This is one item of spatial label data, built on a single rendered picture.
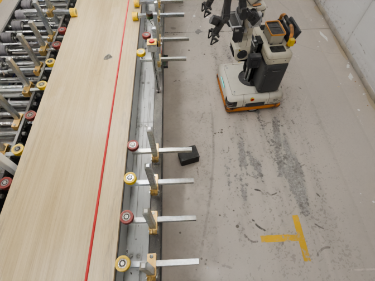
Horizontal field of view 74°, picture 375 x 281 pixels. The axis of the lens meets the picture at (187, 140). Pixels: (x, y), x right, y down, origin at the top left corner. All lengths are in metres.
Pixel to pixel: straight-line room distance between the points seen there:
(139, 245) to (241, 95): 1.92
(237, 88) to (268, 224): 1.50
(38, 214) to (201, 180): 1.50
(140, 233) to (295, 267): 1.40
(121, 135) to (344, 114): 2.71
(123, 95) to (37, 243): 1.16
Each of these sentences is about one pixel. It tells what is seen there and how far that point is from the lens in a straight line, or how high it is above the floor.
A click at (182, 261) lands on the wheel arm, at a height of 0.84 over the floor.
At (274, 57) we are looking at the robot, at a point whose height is 0.79.
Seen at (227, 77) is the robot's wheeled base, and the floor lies 0.28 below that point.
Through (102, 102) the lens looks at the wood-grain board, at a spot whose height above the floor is 0.90.
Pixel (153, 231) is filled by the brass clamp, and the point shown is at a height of 0.83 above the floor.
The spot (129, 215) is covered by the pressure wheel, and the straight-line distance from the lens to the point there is 1.58.
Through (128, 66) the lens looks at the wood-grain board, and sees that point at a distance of 2.33.
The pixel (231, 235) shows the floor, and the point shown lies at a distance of 2.47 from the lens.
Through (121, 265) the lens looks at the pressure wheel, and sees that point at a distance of 1.53.
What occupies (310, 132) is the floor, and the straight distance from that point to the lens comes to 3.22.
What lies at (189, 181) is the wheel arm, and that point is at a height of 0.82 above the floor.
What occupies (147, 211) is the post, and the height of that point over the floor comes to 1.13.
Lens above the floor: 2.39
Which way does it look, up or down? 58 degrees down
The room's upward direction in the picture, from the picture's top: straight up
